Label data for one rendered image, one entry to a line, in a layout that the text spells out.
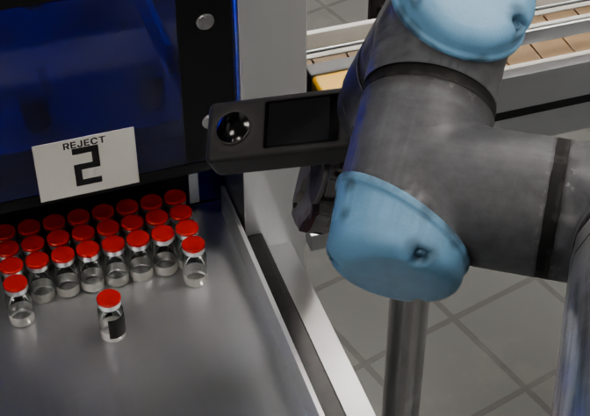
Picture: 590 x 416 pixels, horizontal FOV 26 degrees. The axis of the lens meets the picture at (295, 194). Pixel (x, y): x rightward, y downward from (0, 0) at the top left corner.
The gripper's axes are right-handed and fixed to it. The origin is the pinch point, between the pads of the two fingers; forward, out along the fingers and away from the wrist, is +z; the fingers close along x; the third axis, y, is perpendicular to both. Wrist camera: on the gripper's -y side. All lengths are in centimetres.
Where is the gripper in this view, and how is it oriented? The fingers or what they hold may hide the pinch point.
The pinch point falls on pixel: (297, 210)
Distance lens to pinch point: 99.5
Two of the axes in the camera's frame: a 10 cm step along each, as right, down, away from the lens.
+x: 0.6, -9.2, 3.9
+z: -2.1, 3.7, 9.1
